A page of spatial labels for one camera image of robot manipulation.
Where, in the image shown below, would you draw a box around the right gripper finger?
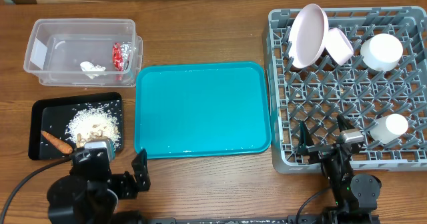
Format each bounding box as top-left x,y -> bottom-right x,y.
337,115 -> 356,133
296,121 -> 314,155

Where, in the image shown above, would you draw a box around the orange carrot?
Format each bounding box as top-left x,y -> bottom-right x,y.
41,131 -> 73,155

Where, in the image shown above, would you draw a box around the small white cup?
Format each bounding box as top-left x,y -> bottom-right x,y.
370,114 -> 409,144

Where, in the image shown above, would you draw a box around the rice and food scraps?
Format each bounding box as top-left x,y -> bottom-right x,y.
65,107 -> 121,151

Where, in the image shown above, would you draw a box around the pink bowl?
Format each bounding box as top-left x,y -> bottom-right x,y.
325,28 -> 354,65

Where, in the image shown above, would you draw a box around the large white bowl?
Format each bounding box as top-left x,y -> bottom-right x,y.
360,33 -> 403,71

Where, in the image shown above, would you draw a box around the white tissue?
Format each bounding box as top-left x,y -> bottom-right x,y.
80,61 -> 106,72

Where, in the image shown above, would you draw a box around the pink plate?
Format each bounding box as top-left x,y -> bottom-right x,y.
288,3 -> 329,69

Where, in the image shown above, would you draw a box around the red foil wrapper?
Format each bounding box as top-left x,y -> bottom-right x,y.
112,42 -> 132,71

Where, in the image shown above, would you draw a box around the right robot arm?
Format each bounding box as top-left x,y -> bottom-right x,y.
293,115 -> 382,224

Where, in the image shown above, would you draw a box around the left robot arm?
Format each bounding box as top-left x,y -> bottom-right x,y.
47,147 -> 151,224

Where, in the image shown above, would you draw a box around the grey dishwasher rack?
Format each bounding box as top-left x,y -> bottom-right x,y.
264,6 -> 426,173

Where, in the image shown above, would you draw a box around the black tray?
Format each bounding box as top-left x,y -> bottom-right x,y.
28,92 -> 124,160

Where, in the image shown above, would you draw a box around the teal serving tray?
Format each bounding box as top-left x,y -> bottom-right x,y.
134,61 -> 272,159

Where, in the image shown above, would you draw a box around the clear plastic bin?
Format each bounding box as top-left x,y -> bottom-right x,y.
23,18 -> 143,87

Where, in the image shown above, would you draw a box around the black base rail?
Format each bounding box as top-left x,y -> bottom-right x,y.
146,215 -> 325,224

